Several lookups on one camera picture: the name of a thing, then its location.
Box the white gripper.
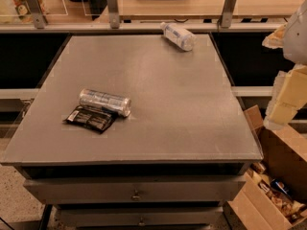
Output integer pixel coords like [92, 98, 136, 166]
[262, 0, 307, 130]

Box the silver blue redbull can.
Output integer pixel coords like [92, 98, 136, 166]
[79, 89, 131, 117]

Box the blue pepsi can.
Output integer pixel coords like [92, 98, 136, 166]
[271, 179, 292, 196]

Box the brown cardboard box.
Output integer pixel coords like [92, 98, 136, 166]
[224, 105, 307, 230]

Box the grey upper drawer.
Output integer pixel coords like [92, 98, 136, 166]
[24, 176, 245, 205]

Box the grey drawer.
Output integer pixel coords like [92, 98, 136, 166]
[58, 207, 223, 227]
[24, 176, 245, 205]

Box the black snack packet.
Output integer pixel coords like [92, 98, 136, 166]
[64, 105, 118, 133]

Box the grey lower drawer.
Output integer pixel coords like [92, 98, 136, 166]
[58, 207, 223, 227]

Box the colourful snack bag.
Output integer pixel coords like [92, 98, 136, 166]
[0, 0, 48, 24]

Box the right metal bracket post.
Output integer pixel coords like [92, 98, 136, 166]
[219, 0, 237, 28]

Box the metal bracket post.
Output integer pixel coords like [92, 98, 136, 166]
[219, 0, 237, 28]
[106, 0, 120, 29]
[26, 0, 47, 29]

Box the middle metal bracket post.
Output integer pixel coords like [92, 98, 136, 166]
[106, 0, 120, 29]

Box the left metal bracket post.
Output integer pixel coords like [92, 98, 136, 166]
[26, 0, 47, 29]

